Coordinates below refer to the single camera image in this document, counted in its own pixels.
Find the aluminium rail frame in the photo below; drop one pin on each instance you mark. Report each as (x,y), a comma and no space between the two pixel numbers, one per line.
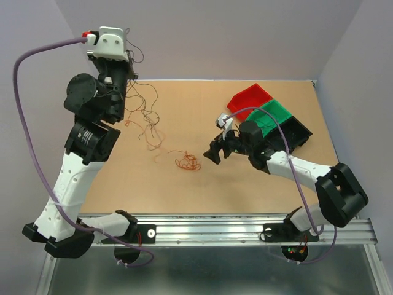
(208,217)

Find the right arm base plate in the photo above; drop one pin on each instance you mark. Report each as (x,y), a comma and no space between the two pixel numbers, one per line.
(285,233)

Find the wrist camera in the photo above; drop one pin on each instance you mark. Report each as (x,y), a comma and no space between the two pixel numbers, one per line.
(225,123)
(108,43)

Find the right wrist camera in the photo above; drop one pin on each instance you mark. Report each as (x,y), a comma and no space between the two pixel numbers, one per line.
(225,123)

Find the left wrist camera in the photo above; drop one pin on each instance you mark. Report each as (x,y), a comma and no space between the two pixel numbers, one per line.
(108,43)

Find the black plastic bin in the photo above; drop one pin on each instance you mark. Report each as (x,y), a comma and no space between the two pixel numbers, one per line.
(296,135)

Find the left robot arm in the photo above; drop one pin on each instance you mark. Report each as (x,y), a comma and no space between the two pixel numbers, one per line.
(97,103)

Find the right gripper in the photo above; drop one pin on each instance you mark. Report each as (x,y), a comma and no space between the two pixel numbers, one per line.
(216,145)

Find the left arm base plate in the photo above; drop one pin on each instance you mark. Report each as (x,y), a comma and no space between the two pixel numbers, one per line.
(140,234)

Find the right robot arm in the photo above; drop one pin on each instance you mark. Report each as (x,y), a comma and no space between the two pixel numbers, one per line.
(340,195)

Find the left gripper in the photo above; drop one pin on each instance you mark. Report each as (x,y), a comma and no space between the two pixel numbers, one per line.
(100,62)

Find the red plastic bin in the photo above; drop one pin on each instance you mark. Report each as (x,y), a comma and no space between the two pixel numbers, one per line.
(253,96)

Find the green plastic bin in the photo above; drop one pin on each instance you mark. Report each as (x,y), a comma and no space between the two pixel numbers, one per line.
(264,121)

